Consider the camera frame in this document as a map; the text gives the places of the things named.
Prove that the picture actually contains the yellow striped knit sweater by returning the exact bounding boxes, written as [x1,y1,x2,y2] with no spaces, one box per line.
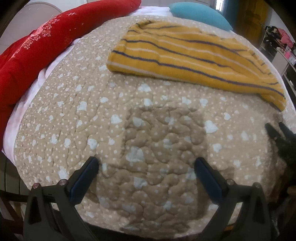
[107,21,286,111]

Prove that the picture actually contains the pink clothes pile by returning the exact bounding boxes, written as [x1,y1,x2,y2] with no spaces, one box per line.
[278,28,293,48]

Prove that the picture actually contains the white shelf unit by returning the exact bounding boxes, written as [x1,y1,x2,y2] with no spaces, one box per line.
[259,26,295,95]

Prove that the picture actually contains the beige white-dotted quilt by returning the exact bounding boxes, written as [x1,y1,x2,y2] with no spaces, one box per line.
[14,16,295,238]

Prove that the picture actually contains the brown wooden door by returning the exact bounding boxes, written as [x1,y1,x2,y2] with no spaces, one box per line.
[234,0,269,47]

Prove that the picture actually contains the teal pillow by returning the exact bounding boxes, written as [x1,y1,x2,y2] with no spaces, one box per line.
[169,2,233,31]

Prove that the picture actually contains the red snowflake blanket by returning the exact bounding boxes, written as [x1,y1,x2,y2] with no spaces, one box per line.
[1,0,141,135]

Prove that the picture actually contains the white round headboard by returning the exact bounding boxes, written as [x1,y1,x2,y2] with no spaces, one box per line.
[1,1,62,53]

